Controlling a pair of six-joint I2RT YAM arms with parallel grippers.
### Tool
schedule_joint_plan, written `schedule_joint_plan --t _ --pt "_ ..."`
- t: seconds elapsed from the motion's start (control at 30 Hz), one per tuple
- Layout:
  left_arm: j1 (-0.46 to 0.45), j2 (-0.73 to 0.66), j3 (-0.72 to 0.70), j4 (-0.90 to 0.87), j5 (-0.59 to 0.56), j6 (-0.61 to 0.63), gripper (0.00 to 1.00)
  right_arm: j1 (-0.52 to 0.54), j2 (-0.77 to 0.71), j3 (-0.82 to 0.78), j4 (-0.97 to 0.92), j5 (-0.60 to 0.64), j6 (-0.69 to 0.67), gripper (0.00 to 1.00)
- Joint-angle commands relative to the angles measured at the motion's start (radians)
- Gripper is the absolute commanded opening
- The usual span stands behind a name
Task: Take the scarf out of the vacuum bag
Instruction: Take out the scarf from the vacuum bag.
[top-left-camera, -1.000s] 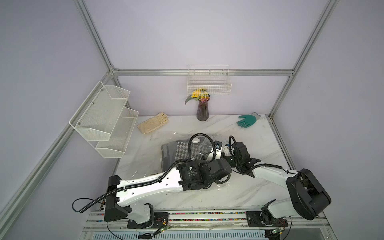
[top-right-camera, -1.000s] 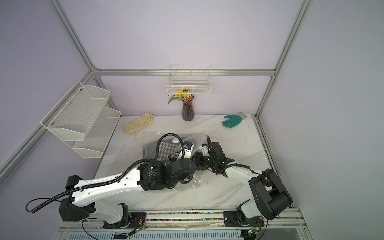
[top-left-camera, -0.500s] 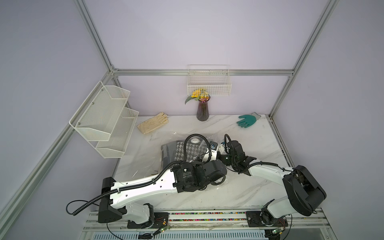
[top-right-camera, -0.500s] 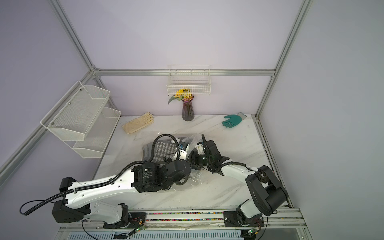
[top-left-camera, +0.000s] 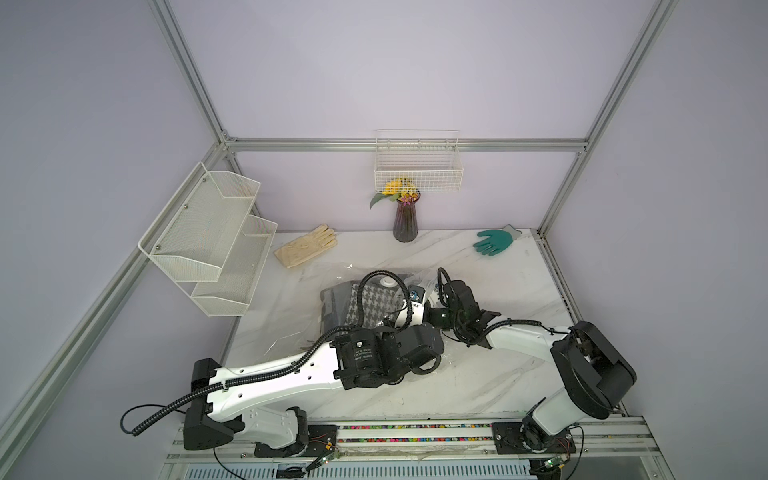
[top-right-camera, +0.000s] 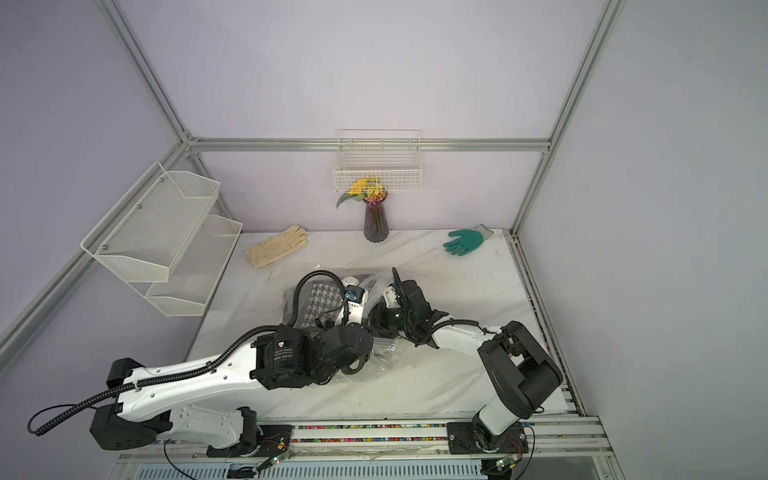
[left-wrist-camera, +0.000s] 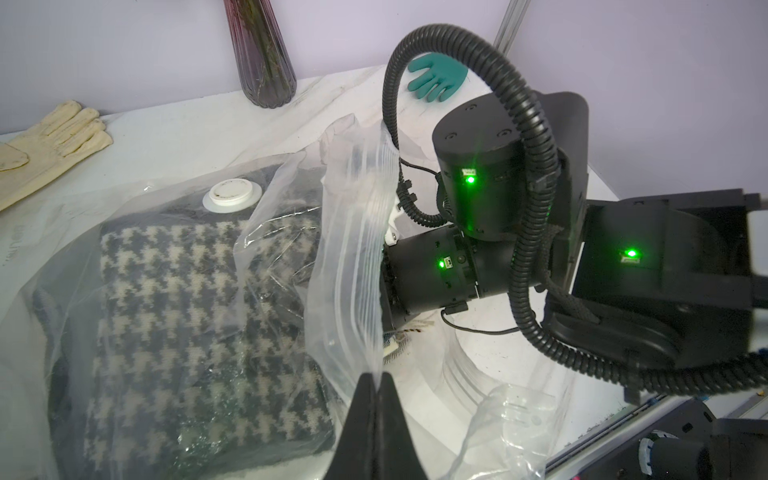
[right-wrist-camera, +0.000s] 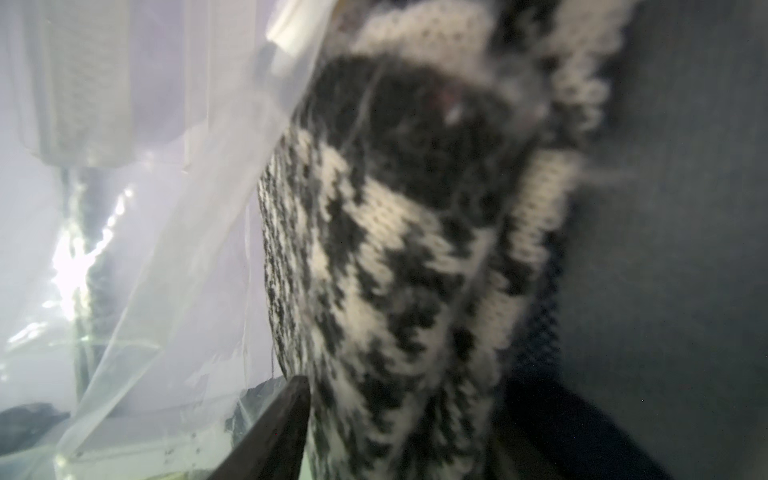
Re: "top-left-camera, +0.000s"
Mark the black white houndstooth scarf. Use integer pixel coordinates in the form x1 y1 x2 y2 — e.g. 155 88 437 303
340 280 407 328

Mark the clear plastic vacuum bag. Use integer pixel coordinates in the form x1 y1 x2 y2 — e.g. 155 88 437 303
251 261 457 361

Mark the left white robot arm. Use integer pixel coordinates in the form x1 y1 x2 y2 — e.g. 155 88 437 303
182 323 445 455

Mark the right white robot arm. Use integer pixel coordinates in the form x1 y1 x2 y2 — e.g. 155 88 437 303
425 267 637 453

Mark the white round bag valve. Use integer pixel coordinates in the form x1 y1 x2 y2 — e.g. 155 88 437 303
380 276 398 288

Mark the dark grey folded scarf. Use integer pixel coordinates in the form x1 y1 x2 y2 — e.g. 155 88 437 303
320 281 359 334

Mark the dark purple glass vase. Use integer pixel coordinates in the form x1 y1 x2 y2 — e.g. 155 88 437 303
393 196 420 243

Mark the green rubber glove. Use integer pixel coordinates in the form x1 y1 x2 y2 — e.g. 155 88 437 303
473 225 523 256

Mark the yellow flower bouquet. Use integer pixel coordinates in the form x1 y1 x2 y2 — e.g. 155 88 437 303
369 178 421 208

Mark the beige leather glove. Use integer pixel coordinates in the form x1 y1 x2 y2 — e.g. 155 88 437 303
275 224 337 269

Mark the white mesh two-tier shelf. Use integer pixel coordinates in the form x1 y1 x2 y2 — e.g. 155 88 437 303
138 163 278 317

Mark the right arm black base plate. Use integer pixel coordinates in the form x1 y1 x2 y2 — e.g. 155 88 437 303
491 422 576 454

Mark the white wire wall basket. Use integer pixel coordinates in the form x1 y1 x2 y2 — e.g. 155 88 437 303
374 129 464 193

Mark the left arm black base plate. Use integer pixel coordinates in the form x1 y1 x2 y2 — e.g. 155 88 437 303
254 425 339 458

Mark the aluminium mounting rail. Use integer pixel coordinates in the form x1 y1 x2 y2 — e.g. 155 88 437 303
164 415 661 464

